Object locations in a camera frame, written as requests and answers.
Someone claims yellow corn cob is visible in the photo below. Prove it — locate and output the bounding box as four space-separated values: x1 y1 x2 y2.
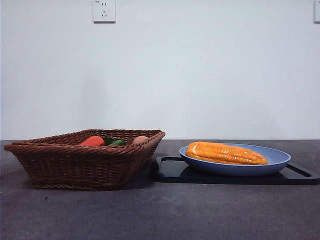
185 141 268 166

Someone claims light blue plate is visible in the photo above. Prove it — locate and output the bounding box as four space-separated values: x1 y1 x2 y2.
178 143 292 178

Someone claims brown woven wicker basket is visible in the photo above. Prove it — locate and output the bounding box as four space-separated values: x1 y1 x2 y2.
3 128 166 192

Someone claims pale brown egg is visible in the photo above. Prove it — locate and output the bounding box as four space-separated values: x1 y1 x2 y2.
131 135 150 146

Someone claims green chili pepper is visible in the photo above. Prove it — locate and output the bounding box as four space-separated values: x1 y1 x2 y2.
102 137 127 147

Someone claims dark rectangular tray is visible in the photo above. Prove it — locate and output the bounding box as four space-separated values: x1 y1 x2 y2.
152 156 320 186

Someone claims orange carrot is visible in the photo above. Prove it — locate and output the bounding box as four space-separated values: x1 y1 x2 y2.
78 135 106 147

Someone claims white wall socket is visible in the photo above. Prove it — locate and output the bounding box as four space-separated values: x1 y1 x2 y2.
92 0 117 24

